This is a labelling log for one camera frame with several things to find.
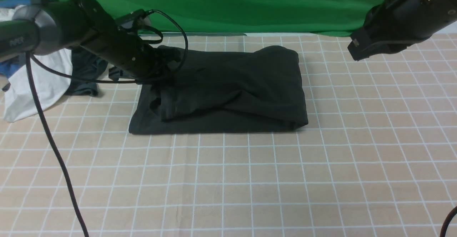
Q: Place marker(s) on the dark teal crumpled garment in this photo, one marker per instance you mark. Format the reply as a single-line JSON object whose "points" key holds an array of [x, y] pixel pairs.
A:
{"points": [[88, 66]]}

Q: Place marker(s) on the blue crumpled garment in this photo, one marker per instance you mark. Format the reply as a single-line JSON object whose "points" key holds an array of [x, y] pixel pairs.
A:
{"points": [[7, 9]]}

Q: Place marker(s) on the green backdrop cloth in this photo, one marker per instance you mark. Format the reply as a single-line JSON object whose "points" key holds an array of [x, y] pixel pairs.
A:
{"points": [[330, 17]]}

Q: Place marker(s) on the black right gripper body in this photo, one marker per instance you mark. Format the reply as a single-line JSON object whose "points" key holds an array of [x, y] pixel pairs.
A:
{"points": [[380, 34]]}

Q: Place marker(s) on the white crumpled shirt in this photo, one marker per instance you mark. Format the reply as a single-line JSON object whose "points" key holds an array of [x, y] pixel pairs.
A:
{"points": [[50, 87]]}

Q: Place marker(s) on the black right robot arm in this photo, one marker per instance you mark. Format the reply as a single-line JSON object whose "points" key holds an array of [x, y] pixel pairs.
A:
{"points": [[422, 18]]}

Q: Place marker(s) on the beige checkered tablecloth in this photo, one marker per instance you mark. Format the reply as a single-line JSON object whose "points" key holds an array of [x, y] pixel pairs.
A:
{"points": [[378, 158]]}

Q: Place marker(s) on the dark gray long-sleeve shirt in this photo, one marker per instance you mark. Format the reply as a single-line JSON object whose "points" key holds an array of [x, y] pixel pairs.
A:
{"points": [[225, 92]]}

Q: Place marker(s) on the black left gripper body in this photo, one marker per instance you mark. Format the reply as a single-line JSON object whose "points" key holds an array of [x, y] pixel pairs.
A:
{"points": [[166, 61]]}

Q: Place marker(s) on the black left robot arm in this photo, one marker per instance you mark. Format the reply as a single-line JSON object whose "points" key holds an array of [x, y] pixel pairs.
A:
{"points": [[47, 26]]}

